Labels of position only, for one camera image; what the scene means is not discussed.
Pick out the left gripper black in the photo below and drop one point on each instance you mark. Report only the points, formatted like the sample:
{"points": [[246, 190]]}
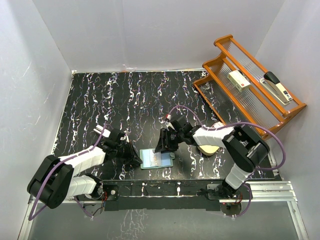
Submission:
{"points": [[132, 155]]}

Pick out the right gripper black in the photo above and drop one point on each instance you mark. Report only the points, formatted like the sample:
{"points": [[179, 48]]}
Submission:
{"points": [[164, 144]]}

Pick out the single credit card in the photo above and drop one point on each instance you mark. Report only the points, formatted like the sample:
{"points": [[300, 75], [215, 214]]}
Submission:
{"points": [[156, 160]]}

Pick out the green card holder wallet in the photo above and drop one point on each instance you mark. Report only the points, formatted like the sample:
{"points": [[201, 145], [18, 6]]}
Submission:
{"points": [[145, 154]]}

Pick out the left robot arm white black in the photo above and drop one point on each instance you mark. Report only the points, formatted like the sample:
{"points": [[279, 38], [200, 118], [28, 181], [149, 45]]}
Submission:
{"points": [[59, 178]]}

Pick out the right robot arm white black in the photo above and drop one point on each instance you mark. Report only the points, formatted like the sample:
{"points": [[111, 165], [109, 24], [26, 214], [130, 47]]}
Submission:
{"points": [[246, 148]]}

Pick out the small white black stapler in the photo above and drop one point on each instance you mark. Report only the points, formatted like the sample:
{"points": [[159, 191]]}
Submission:
{"points": [[98, 129]]}

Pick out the beige oval tray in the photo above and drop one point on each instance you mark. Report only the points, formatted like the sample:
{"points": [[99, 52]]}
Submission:
{"points": [[208, 150]]}

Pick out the white staples box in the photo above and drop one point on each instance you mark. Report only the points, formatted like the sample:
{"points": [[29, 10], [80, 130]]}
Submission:
{"points": [[238, 80]]}

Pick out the orange wooden shelf rack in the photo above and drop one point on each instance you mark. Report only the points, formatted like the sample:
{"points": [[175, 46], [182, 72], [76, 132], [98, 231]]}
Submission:
{"points": [[256, 104]]}

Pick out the white black stapler on rack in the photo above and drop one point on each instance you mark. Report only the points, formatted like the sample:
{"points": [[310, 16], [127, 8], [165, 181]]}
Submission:
{"points": [[273, 85]]}

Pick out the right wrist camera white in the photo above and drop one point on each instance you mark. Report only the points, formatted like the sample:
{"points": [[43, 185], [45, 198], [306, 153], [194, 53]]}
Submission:
{"points": [[168, 123]]}

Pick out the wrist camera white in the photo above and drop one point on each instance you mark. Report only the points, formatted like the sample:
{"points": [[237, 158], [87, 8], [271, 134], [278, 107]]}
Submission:
{"points": [[168, 123], [125, 136]]}

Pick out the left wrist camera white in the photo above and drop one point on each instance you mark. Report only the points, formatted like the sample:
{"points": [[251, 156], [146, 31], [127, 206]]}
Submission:
{"points": [[125, 136]]}

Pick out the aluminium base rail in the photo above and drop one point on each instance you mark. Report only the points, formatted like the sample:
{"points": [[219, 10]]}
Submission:
{"points": [[174, 210]]}

